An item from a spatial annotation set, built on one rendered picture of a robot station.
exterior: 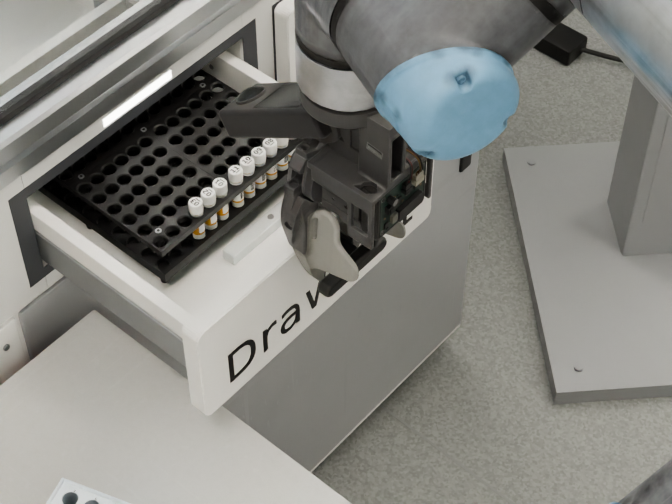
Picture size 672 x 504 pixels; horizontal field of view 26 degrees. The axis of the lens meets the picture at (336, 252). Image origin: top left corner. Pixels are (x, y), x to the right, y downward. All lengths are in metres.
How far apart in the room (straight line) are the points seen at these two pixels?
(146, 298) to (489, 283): 1.22
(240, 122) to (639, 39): 0.42
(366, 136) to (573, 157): 1.48
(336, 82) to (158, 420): 0.41
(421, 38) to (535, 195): 1.57
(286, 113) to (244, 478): 0.33
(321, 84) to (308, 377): 0.90
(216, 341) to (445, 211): 0.82
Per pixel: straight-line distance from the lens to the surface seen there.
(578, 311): 2.26
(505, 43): 0.86
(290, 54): 1.37
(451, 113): 0.84
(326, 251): 1.12
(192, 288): 1.24
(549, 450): 2.15
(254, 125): 1.09
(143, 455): 1.24
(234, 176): 1.22
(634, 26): 0.76
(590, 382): 2.19
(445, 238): 1.95
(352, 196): 1.04
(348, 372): 1.93
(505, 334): 2.26
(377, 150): 1.01
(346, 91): 0.97
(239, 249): 1.25
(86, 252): 1.20
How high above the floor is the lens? 1.80
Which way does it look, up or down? 50 degrees down
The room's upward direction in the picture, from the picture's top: straight up
